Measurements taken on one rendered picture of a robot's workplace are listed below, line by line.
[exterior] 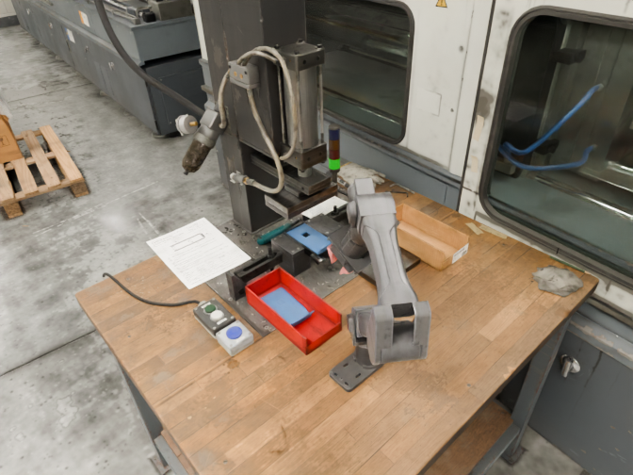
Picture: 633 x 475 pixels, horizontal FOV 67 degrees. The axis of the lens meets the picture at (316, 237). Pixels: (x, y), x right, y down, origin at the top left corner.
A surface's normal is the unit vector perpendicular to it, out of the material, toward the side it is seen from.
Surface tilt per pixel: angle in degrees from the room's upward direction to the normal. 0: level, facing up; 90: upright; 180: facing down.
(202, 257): 1
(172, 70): 90
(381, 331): 84
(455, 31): 90
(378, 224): 19
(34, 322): 0
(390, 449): 0
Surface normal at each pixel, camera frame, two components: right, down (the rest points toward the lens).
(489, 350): -0.03, -0.80
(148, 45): 0.62, 0.46
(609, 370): -0.78, 0.39
